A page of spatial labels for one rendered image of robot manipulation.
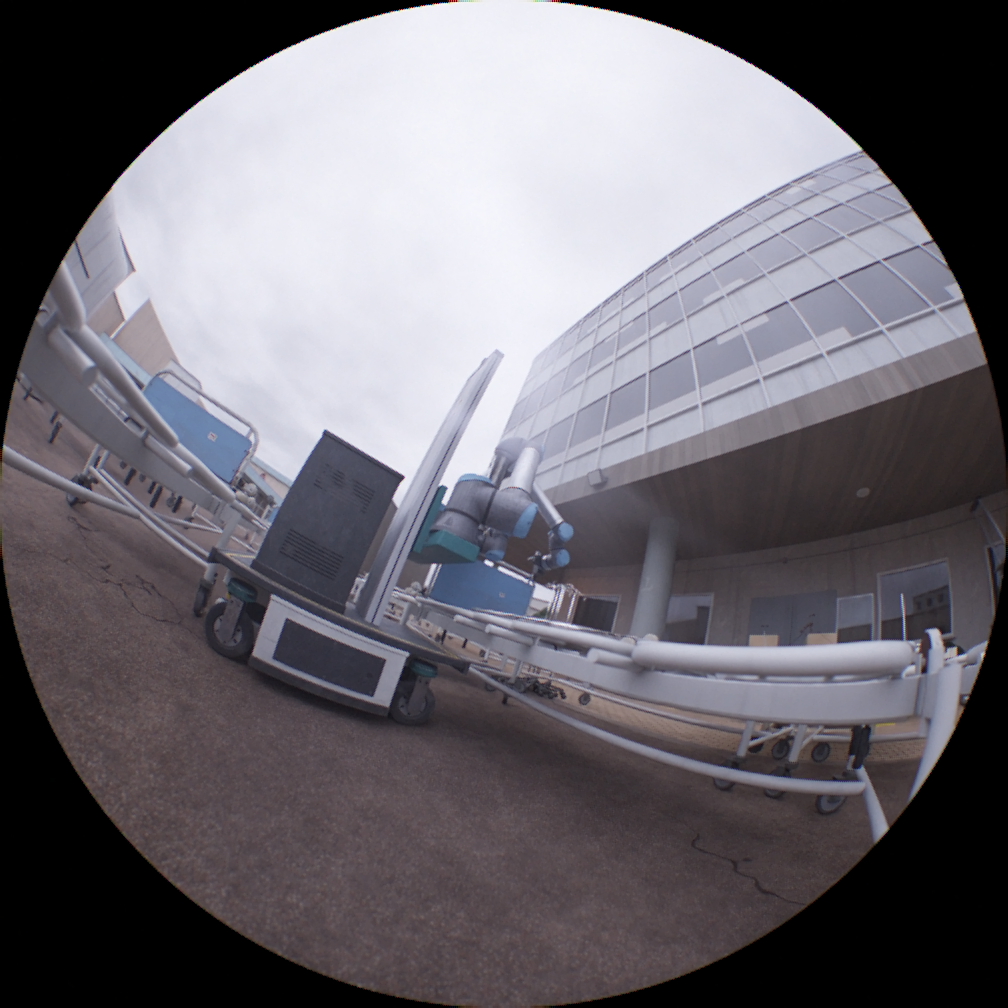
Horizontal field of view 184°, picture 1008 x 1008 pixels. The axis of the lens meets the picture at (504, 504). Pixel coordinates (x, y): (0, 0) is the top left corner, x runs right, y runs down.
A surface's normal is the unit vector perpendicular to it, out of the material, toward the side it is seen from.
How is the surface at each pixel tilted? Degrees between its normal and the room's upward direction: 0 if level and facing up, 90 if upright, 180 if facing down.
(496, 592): 90
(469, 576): 90
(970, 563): 90
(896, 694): 90
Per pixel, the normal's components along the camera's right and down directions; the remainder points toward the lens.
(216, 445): 0.54, -0.18
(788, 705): -0.80, -0.47
